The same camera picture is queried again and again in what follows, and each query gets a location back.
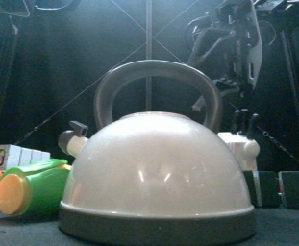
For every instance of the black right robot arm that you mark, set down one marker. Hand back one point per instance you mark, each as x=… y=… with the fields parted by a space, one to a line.
x=286 y=12

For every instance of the white toy knife block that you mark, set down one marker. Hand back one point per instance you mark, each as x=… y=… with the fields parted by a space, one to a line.
x=240 y=150

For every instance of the dark green block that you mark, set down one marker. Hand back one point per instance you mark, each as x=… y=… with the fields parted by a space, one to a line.
x=267 y=189
x=294 y=190

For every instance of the white toy appliance box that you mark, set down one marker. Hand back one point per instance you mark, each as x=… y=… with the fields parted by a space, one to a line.
x=20 y=155

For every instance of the green yellow toy vegetable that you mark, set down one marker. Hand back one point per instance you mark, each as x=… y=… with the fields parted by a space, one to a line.
x=40 y=189

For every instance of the vertical frame pole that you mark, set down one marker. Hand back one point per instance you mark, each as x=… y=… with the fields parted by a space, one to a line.
x=148 y=38

